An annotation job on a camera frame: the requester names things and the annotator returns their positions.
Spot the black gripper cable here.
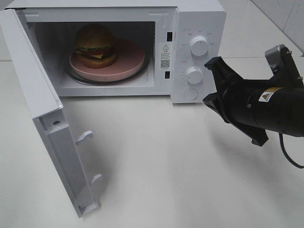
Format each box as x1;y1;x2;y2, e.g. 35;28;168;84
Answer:
278;132;304;169

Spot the white microwave oven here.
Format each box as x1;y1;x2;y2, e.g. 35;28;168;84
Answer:
4;0;226;103

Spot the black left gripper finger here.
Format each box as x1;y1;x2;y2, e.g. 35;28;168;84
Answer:
203;92;268;146

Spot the glass microwave turntable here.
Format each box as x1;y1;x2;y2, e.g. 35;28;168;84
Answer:
65;57;150;86

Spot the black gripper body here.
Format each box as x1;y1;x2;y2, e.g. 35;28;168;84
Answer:
220;79;304;137

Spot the burger with lettuce and cheese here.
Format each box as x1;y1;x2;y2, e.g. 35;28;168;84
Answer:
74;24;117;68

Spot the round white door button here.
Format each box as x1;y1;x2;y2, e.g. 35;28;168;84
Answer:
184;88;198;100

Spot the upper white power knob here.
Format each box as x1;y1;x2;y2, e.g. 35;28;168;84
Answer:
189;34;209;57

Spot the white timer knob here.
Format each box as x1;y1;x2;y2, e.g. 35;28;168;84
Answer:
186;67;204;84

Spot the pink round plate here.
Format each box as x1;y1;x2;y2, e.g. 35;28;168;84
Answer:
69;39;145;83

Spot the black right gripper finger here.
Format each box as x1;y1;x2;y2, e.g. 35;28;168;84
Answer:
204;57;245;94

